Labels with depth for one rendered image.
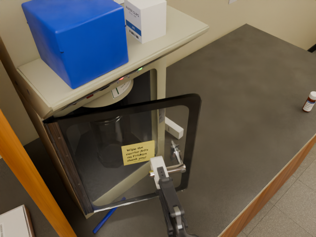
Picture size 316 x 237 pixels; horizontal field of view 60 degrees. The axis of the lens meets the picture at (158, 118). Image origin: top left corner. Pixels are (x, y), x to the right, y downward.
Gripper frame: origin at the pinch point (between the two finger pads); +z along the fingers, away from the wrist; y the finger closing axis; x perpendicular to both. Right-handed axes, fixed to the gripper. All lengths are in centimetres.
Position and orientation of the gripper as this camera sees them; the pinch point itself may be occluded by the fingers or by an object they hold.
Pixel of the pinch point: (159, 172)
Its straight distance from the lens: 66.2
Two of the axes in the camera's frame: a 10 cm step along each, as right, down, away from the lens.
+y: 0.0, -6.8, -7.3
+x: -9.7, 1.9, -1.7
